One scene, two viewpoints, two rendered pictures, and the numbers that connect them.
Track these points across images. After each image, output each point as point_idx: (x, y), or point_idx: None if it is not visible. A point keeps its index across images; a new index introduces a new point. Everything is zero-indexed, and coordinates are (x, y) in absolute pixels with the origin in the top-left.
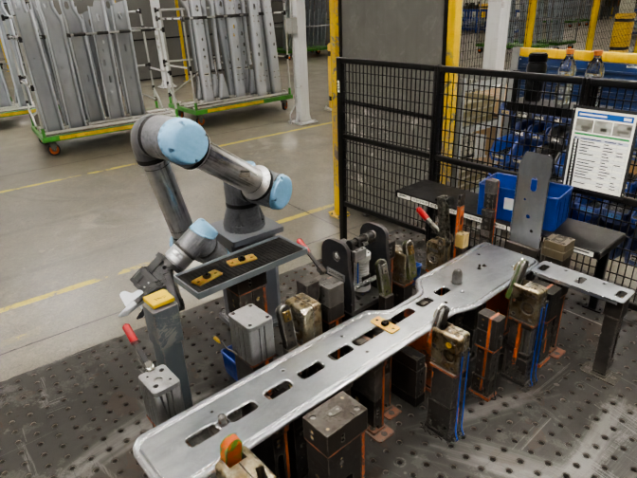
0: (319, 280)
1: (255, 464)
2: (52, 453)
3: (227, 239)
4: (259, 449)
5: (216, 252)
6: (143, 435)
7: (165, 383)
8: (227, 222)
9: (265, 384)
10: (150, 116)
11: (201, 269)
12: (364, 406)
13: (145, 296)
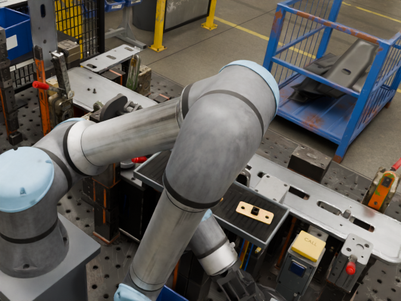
0: None
1: (381, 174)
2: None
3: (88, 257)
4: None
5: None
6: (388, 257)
7: (360, 240)
8: (56, 252)
9: (297, 200)
10: (237, 97)
11: (238, 224)
12: (299, 144)
13: (314, 257)
